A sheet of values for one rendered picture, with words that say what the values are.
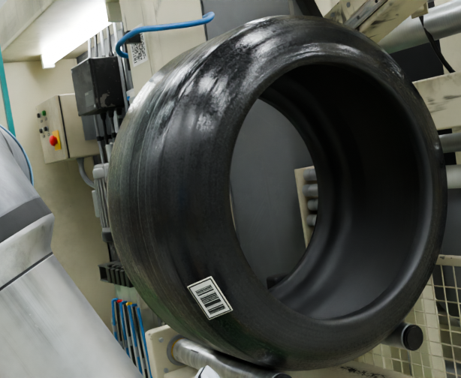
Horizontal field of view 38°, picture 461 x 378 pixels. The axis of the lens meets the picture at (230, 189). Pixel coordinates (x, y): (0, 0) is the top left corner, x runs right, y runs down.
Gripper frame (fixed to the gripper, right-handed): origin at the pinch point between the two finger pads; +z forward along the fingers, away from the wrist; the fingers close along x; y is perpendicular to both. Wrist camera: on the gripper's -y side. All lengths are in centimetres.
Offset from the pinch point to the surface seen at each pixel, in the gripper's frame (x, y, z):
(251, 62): 18.9, -14.7, 36.8
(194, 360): -19.6, 23.2, 24.4
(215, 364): -13.5, 21.5, 20.0
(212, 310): -1.1, 3.4, 12.9
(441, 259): 24, 45, 42
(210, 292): 0.4, 0.9, 13.7
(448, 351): 4, 116, 73
